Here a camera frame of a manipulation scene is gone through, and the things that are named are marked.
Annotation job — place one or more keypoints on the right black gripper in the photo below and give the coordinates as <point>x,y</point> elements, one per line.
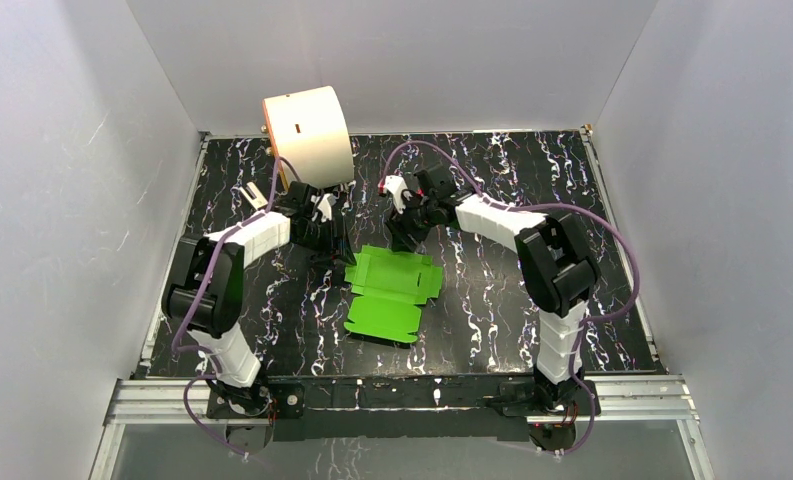
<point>398,227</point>

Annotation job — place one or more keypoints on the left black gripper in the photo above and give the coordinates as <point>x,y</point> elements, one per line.
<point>323,237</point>

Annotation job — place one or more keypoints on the green paper box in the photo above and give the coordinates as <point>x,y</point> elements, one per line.
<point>390,288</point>

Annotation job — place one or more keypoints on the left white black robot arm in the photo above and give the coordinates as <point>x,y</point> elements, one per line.
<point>205,285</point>

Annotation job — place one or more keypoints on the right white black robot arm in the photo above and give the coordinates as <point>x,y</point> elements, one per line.
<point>558,269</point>

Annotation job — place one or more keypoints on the small white black block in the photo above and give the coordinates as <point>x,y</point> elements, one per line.
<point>254,197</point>

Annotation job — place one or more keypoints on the white cylindrical drum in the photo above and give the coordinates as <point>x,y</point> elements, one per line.
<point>309,130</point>

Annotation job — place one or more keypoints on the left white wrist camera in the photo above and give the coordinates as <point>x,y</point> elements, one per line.
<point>323,207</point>

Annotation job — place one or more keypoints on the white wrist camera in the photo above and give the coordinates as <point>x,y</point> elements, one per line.
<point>393,187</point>
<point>323,207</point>

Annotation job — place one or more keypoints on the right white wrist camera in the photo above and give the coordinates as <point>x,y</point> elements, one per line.
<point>393,187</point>

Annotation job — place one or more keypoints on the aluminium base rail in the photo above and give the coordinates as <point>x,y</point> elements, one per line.
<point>468,405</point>

